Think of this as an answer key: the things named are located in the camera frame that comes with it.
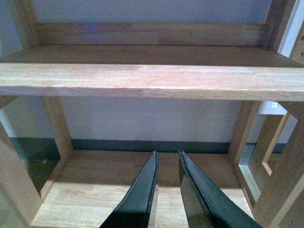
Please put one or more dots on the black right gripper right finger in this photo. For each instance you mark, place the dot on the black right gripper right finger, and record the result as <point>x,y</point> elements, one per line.
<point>205,204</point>

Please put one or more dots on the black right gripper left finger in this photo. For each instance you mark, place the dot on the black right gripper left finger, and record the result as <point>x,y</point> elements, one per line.
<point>138,207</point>

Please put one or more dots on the wooden shelf unit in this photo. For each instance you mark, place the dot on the wooden shelf unit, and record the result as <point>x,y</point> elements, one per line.
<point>166,61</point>

